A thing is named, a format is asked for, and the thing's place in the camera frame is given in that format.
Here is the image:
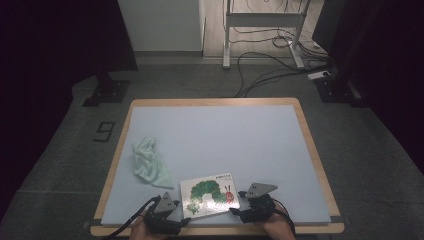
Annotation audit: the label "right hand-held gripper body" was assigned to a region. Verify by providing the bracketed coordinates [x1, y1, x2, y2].
[245, 182, 279, 224]

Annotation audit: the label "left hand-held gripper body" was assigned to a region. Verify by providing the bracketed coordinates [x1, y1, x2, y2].
[143, 191, 182, 235]

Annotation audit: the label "caterpillar picture book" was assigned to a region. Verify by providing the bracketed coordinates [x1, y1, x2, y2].
[179, 172, 241, 220]

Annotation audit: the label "light green cloth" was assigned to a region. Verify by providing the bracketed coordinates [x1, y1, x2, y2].
[131, 136, 176, 190]

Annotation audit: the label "person's left hand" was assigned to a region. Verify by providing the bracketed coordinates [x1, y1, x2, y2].
[128, 216, 168, 240]

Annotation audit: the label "person's right hand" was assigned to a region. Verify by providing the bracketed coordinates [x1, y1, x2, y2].
[255, 203, 296, 240]

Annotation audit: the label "wooden table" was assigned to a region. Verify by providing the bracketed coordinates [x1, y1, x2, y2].
[89, 97, 345, 238]

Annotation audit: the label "black stand base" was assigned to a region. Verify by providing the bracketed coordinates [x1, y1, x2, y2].
[314, 74, 368, 108]
[82, 71, 132, 108]

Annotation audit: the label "white power strip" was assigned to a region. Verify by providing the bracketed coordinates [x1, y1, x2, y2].
[307, 70, 332, 82]

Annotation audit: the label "dark curtain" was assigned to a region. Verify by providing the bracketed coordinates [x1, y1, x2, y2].
[313, 0, 424, 178]
[0, 0, 139, 222]

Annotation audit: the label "white partition panel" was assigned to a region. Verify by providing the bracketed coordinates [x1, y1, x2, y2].
[117, 0, 206, 53]

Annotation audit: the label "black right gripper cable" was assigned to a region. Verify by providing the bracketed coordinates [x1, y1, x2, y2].
[271, 198, 297, 234]

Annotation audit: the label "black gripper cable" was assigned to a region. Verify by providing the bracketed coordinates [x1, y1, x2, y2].
[271, 198, 297, 234]
[102, 195, 162, 240]

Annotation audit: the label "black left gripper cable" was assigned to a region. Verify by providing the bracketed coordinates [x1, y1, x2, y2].
[102, 195, 162, 240]

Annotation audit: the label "long black floor cable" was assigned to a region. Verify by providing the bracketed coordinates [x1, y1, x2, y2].
[234, 51, 332, 99]

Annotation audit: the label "tangled black floor cables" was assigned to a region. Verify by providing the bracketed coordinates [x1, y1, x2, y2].
[229, 0, 330, 63]

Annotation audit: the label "white metal desk frame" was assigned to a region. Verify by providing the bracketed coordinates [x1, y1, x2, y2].
[222, 0, 313, 70]

